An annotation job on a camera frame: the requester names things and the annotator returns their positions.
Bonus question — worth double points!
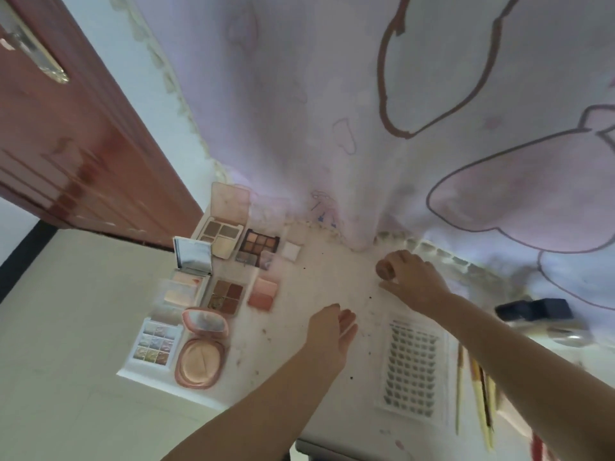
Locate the person's right hand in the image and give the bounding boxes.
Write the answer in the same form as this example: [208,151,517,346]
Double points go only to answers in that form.
[374,249,452,315]

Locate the person's left hand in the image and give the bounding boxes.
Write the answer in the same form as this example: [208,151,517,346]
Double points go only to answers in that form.
[305,303,359,375]

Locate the pink blush pan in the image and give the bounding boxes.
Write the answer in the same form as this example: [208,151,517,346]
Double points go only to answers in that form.
[247,252,279,312]

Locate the false eyelash tray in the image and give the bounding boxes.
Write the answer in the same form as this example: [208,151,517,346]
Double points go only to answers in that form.
[374,314,448,421]

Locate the glass foundation bottle black cap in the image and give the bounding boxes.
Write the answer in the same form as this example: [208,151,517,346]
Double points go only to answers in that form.
[495,301,534,332]

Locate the small four-pan red palette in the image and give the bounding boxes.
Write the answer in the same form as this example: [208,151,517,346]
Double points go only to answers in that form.
[204,279,246,316]

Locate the thin gold makeup brush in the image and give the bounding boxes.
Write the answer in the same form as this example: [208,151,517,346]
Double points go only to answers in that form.
[455,345,464,435]

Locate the nine-pan brown eyeshadow palette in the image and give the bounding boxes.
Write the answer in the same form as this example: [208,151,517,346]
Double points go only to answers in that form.
[235,229,281,270]

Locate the gold handle makeup brush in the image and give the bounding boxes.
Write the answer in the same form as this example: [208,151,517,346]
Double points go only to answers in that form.
[468,357,493,452]

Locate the round pink powder compact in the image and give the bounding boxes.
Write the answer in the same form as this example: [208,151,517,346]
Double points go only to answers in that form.
[174,307,231,391]

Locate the dark square foundation bottle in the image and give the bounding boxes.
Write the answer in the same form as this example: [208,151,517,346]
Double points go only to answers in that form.
[528,298,575,322]

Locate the black handle makeup brush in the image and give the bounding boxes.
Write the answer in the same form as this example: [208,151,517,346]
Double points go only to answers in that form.
[480,378,492,428]

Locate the beige palette with lid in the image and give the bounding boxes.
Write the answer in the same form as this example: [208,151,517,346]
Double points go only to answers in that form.
[192,182,252,260]

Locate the pink tube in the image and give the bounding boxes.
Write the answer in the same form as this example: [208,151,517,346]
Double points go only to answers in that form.
[497,393,529,428]

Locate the mirrored blush palette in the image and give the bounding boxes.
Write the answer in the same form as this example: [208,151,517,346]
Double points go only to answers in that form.
[163,236,213,308]

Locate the white round bottle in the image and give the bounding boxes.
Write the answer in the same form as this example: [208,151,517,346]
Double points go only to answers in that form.
[533,321,596,349]

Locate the pastel eyeshadow palette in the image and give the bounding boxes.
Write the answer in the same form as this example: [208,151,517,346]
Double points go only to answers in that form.
[130,304,185,368]

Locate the person's right forearm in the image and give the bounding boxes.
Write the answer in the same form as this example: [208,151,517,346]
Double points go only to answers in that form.
[422,292,615,461]

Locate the person's left forearm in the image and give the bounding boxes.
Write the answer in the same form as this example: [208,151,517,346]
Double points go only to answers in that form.
[161,350,342,461]

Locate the white table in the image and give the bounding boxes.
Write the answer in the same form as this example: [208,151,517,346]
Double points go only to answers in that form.
[117,220,615,461]

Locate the lilac heart print cloth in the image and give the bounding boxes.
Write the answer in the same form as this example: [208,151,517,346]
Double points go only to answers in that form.
[108,0,615,322]

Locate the brown wooden door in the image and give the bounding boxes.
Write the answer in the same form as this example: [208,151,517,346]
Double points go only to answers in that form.
[0,0,205,248]

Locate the silver door lever handle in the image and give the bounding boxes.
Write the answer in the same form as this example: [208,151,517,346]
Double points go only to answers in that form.
[0,4,70,85]

